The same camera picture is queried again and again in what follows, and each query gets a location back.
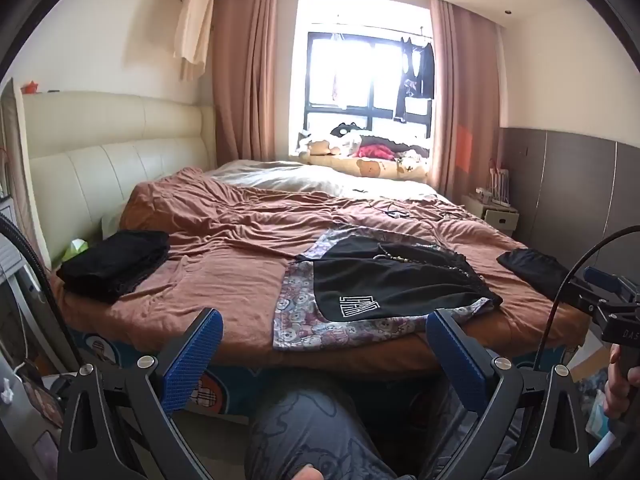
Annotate cream leather headboard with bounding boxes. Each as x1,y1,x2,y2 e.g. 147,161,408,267
22,91,218,271

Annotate black knit pants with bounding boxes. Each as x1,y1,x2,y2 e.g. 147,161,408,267
496,248,586,302

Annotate white nightstand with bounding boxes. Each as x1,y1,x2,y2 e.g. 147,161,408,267
461,190,519,233

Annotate bear print pants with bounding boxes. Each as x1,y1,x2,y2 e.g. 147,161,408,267
272,226,493,352

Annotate person's right hand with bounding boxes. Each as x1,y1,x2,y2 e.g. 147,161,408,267
603,364,640,421

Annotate grey bed sheet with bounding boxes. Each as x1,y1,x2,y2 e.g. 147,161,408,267
210,159,441,201

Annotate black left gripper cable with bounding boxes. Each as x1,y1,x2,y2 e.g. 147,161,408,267
0,217,88,376

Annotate black pants with white logo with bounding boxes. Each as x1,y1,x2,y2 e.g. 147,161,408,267
296,236,503,322

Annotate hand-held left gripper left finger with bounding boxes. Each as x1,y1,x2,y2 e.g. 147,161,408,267
57,307,224,480

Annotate pile of black folded clothes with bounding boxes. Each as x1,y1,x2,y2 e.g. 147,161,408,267
56,230,172,304

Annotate white rack on nightstand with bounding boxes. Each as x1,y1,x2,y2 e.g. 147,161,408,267
487,167,512,206

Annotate hanging black clothes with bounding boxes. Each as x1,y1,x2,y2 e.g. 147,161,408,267
394,37,435,123

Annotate cardboard box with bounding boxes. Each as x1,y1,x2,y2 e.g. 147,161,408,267
570,345,608,381

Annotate bear print bolster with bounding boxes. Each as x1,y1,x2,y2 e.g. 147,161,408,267
299,132,431,183

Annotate pink curtain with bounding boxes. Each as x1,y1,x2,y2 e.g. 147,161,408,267
212,0,299,168
430,0,501,196

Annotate brown blanket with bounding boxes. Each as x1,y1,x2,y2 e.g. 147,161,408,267
55,167,591,376

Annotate black and white plush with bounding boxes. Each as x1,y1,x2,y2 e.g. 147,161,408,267
327,122,363,141

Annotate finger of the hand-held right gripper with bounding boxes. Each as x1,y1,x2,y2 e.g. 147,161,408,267
565,266,627,313

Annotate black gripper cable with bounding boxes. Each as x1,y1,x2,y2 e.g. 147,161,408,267
0,217,88,376
531,226,640,373

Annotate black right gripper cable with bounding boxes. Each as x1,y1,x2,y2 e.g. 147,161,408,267
531,226,640,373

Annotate green tissue pack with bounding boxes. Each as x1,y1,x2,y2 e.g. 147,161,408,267
61,240,90,263

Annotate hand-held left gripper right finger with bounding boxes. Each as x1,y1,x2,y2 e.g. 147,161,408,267
426,308,591,480

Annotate blue cartoon bed skirt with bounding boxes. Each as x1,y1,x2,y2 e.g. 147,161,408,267
65,330,551,417

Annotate red garment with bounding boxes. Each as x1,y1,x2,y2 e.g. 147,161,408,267
356,144,396,161

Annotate cream hanging cloth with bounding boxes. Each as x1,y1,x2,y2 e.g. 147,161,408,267
174,0,216,81

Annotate person's leg in printed pants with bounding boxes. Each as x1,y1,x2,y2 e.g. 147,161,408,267
245,370,401,480

